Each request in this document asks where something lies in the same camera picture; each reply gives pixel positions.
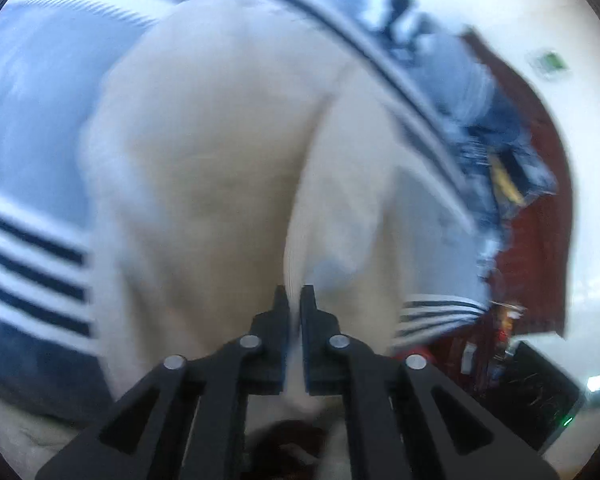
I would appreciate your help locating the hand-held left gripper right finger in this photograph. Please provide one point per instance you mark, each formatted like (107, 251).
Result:
(307, 340)

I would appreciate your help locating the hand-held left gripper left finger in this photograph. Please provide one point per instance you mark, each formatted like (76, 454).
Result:
(281, 340)

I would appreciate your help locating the cream knit garment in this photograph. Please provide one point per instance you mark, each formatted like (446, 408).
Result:
(205, 160)

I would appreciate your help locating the black device with green light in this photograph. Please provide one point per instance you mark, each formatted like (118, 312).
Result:
(535, 390)

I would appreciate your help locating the reddish-brown wooden furniture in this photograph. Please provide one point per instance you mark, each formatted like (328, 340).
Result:
(545, 260)

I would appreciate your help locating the blue striped blanket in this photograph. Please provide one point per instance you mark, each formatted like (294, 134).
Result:
(30, 135)

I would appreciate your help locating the green wall sign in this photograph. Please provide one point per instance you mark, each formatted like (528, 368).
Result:
(550, 62)

